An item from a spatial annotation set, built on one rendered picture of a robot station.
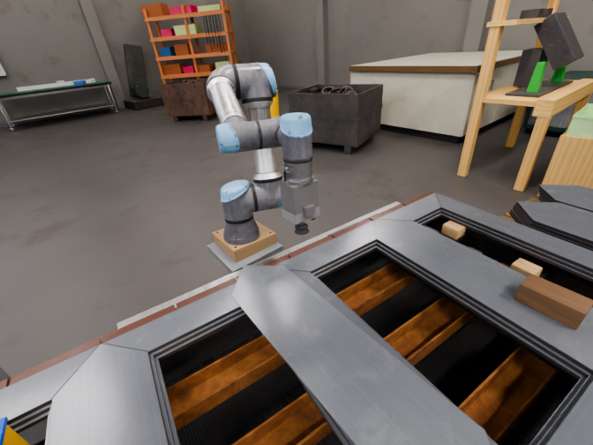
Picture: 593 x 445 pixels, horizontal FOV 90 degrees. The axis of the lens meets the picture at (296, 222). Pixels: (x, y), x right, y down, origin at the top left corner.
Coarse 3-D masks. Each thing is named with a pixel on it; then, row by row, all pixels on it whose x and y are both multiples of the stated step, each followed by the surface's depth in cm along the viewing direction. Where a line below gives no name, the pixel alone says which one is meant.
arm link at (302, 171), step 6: (306, 162) 78; (312, 162) 75; (288, 168) 73; (294, 168) 72; (300, 168) 72; (306, 168) 73; (312, 168) 75; (288, 174) 74; (294, 174) 73; (300, 174) 73; (306, 174) 73; (312, 174) 76; (294, 180) 74; (300, 180) 74
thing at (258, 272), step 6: (252, 270) 87; (258, 270) 87; (264, 270) 87; (270, 270) 87; (276, 270) 87; (240, 276) 85; (246, 276) 85; (252, 276) 85; (258, 276) 85; (264, 276) 85; (240, 282) 84; (246, 282) 83; (252, 282) 83; (234, 288) 82; (240, 288) 81
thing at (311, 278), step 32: (480, 224) 100; (352, 256) 92; (544, 256) 86; (320, 288) 79; (448, 288) 77; (224, 320) 74; (352, 320) 70; (160, 352) 67; (544, 352) 61; (160, 384) 61; (576, 384) 55; (32, 416) 57
